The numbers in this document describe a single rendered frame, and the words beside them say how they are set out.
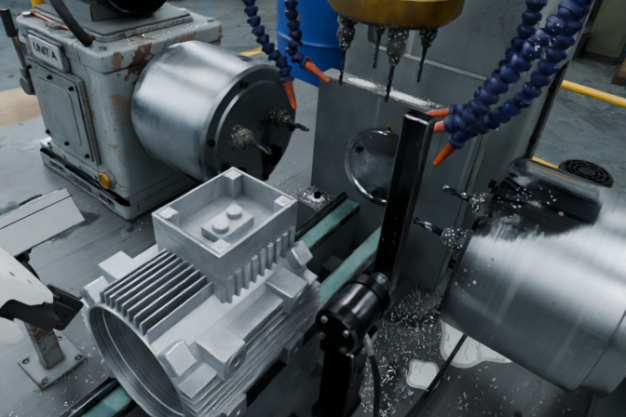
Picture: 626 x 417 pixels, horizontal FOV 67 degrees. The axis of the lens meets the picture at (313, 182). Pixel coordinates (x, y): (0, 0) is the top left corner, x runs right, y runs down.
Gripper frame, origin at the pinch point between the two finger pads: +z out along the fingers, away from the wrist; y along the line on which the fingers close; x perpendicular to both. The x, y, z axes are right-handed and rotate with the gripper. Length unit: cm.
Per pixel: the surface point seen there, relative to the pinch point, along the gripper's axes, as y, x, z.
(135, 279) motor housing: 4.2, 6.2, 1.5
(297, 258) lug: 12.9, 17.8, 11.0
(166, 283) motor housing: 7.0, 7.6, 2.1
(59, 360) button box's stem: -17.1, -11.1, 25.9
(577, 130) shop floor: 17, 237, 263
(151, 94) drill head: -28.8, 30.0, 15.4
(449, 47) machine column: 8, 64, 23
